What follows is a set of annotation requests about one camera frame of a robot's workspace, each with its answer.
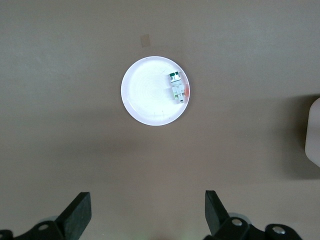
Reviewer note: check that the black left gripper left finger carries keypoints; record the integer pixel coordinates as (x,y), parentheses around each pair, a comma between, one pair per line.
(72,220)

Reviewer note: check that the white lunch box with lid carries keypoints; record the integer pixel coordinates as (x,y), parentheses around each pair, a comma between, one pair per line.
(313,135)

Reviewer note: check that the pale pink round plate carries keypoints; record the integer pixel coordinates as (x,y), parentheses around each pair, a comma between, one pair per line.
(147,95)

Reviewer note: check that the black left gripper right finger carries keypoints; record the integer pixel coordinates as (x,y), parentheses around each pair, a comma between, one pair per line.
(217,220)

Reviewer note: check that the brown tape piece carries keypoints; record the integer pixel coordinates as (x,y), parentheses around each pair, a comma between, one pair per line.
(145,40)

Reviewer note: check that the small items on pink plate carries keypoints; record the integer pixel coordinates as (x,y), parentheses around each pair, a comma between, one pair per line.
(178,90)

